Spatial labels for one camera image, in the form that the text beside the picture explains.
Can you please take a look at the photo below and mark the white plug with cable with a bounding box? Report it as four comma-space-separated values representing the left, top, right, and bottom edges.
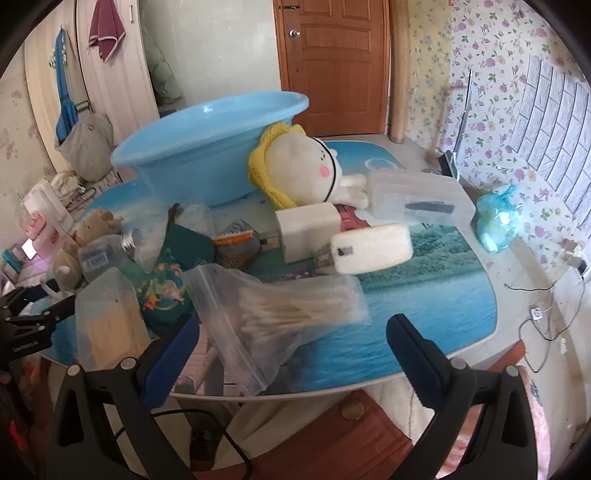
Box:
517, 302, 573, 374

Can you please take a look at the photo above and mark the white electric kettle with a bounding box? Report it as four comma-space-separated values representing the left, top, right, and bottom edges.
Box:
23, 182, 77, 259

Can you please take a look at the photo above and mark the orange white packet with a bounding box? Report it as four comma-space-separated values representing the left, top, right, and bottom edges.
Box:
212, 220, 260, 271

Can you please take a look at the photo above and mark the blue plastic basin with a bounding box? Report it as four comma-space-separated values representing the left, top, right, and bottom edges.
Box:
110, 91, 310, 208

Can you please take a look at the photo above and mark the clear plastic box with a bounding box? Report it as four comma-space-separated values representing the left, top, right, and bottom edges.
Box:
367, 171, 476, 228

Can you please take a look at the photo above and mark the long-handled dustpan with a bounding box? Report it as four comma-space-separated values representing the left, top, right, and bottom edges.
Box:
438, 69, 474, 181

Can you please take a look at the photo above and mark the light wooden wardrobe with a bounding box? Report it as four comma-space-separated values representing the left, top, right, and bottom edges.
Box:
23, 0, 160, 171

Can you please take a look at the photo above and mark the dark green fabric piece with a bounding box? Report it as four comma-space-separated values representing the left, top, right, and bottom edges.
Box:
159, 222, 215, 273

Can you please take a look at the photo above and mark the maroon towel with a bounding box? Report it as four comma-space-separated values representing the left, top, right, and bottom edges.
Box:
88, 0, 127, 63

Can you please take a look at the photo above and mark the bag of cotton swabs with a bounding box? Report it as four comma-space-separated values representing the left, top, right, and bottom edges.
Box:
185, 264, 372, 398

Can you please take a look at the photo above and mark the black cable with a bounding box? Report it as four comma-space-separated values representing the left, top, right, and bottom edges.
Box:
111, 408, 252, 480

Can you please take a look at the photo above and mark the green quilt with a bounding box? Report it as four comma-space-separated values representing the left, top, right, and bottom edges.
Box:
143, 28, 185, 112

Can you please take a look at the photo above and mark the blue trash bag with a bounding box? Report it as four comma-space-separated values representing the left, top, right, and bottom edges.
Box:
475, 185, 518, 252

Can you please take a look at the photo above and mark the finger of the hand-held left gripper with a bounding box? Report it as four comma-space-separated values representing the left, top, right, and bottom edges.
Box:
0, 282, 61, 319
7, 295, 77, 334

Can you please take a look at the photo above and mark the grey cloth bag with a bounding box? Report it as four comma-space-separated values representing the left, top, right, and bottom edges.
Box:
54, 111, 115, 182

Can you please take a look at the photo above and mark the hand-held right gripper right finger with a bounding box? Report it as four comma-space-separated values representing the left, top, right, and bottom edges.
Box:
385, 314, 539, 480

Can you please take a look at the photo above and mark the white square charger block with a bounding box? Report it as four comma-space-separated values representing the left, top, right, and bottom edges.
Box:
276, 203, 341, 265

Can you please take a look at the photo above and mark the brown wooden door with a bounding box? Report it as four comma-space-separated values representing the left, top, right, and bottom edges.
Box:
272, 0, 393, 137

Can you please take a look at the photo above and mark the green embroidered pouch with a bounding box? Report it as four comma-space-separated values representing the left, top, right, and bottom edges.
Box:
136, 249, 199, 333

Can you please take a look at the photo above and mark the clear toothpick box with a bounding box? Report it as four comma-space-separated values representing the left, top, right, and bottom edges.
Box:
74, 267, 152, 372

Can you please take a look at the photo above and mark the clear glass bottle metal cap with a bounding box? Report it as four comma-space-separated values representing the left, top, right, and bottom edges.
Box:
78, 228, 141, 283

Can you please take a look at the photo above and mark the white plush toy yellow hat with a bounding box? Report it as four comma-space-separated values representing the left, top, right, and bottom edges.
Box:
248, 122, 372, 229

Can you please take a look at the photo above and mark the pink blanket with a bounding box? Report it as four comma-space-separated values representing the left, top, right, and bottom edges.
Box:
522, 369, 551, 480

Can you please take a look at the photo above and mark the blue apron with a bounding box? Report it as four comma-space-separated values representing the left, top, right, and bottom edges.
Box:
48, 28, 79, 144

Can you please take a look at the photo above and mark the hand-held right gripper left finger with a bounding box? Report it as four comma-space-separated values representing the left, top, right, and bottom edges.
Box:
46, 314, 201, 480

